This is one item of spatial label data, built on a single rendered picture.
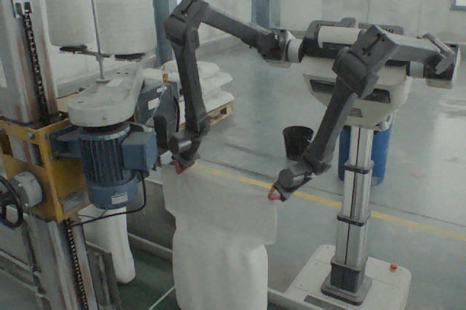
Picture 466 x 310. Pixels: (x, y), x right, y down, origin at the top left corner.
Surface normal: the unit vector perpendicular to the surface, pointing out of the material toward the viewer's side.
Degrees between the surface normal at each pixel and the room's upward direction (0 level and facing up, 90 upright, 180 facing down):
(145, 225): 90
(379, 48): 60
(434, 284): 0
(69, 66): 90
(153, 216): 90
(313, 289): 0
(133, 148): 90
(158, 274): 0
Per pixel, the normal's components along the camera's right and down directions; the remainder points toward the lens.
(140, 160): -0.12, 0.39
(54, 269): -0.51, 0.34
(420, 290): -0.01, -0.92
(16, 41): 0.86, 0.19
